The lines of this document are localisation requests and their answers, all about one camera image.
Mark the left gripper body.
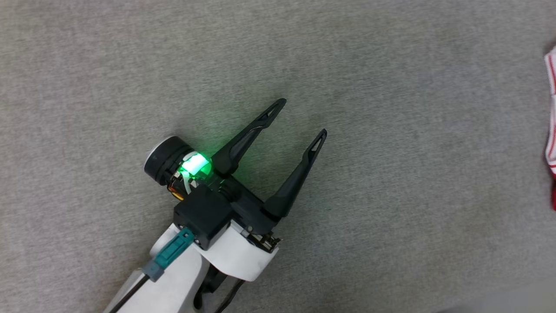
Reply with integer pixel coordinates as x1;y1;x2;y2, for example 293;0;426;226
144;136;283;281

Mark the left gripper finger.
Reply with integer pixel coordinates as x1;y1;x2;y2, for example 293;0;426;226
262;128;328;219
211;98;288;177

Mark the red garment with white sleeves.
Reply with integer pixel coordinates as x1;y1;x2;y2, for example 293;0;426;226
544;45;556;212

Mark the left arm teal-plug cable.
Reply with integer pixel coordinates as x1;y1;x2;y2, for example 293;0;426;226
108;228;195;313

